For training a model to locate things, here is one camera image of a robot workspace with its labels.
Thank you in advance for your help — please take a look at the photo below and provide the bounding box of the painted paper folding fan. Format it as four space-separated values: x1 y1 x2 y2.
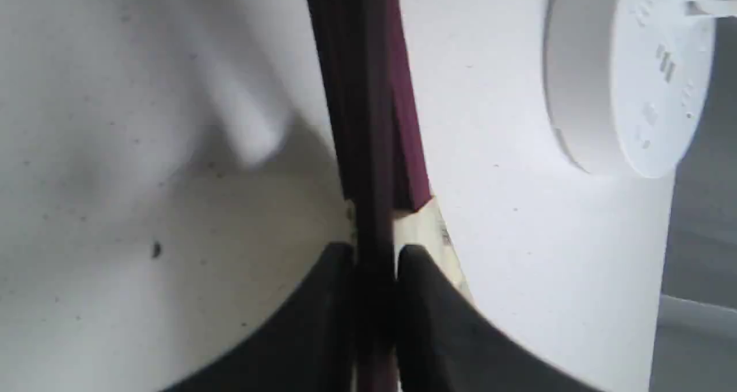
302 0 474 392

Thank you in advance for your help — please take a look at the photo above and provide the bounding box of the white desk lamp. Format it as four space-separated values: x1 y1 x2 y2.
543 0 735 178

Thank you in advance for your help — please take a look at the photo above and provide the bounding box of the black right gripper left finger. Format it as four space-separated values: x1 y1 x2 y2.
169 242 354 391

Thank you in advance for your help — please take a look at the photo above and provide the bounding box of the grey backdrop curtain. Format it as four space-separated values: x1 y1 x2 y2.
649 18 736 391

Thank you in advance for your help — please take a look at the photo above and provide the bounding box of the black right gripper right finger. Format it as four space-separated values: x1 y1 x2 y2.
396 245 591 391

